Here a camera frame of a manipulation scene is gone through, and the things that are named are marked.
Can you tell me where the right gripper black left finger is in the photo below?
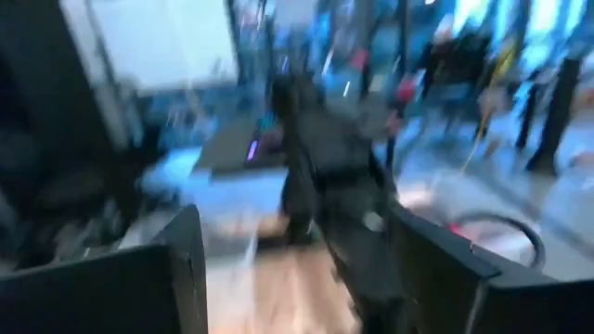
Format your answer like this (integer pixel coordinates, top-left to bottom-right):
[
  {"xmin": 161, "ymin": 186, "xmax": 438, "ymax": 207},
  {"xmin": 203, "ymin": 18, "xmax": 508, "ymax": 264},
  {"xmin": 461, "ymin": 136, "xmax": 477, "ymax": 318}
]
[{"xmin": 0, "ymin": 203, "xmax": 211, "ymax": 334}]

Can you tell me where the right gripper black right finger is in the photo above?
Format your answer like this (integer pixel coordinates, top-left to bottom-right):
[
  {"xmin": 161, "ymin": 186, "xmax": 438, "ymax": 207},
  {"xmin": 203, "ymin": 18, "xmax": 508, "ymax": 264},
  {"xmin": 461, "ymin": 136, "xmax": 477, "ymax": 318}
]
[{"xmin": 388, "ymin": 205, "xmax": 594, "ymax": 334}]

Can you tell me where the dark grey side desk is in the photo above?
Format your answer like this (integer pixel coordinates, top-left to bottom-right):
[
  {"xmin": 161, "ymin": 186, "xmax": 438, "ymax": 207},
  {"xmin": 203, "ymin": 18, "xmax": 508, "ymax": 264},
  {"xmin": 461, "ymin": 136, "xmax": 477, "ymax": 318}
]
[{"xmin": 194, "ymin": 110, "xmax": 298, "ymax": 175}]

